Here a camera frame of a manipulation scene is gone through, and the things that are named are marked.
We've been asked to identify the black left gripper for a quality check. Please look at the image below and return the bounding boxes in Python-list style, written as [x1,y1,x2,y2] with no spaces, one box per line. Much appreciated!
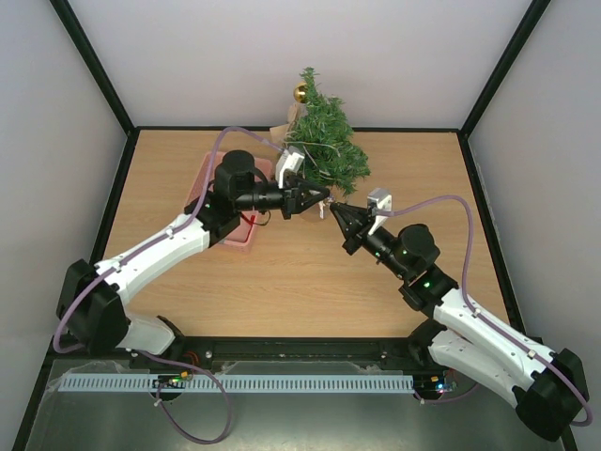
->
[236,177,331,222]

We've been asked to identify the round wooden tree base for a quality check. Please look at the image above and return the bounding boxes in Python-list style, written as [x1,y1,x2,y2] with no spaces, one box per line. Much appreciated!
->
[300,202,322,223]

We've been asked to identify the clear led string lights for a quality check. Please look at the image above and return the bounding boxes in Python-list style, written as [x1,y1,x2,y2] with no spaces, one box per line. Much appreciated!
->
[285,93,348,189]

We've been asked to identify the small green christmas tree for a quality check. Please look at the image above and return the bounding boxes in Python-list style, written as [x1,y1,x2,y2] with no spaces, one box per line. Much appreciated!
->
[284,67,371,197]

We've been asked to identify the pink perforated plastic basket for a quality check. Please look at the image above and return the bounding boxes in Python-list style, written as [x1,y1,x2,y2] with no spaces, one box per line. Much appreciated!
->
[184,151,273,253]

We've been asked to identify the gold bauble ornament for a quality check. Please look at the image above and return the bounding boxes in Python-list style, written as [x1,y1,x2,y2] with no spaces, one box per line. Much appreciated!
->
[293,82,308,104]

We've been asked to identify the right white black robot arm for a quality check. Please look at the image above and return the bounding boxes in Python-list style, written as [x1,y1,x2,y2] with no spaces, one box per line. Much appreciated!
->
[330,202,589,442]

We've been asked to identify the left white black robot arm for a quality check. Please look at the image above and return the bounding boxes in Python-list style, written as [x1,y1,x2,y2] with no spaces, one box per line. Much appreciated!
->
[56,148,330,355]

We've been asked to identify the red ribbon bow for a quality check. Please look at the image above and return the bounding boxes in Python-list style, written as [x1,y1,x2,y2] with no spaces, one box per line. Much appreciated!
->
[240,213,256,227]

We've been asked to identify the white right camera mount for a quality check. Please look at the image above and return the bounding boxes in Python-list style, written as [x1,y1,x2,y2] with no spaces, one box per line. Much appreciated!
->
[368,194,393,236]

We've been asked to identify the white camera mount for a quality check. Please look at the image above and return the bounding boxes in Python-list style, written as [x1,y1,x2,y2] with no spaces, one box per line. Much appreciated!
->
[368,194,393,236]
[274,149,292,189]

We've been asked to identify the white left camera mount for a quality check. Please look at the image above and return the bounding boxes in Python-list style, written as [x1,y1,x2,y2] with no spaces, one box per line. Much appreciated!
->
[274,149,292,189]

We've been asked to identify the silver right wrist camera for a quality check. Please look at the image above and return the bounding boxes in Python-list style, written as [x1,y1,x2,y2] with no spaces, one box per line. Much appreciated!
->
[367,188,393,211]

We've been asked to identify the black front frame rail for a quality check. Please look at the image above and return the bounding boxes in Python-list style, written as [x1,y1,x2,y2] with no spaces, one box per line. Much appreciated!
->
[48,336,443,374]

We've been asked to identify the light blue slotted cable duct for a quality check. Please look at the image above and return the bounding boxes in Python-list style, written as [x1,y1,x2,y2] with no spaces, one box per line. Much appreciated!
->
[57,373,414,394]

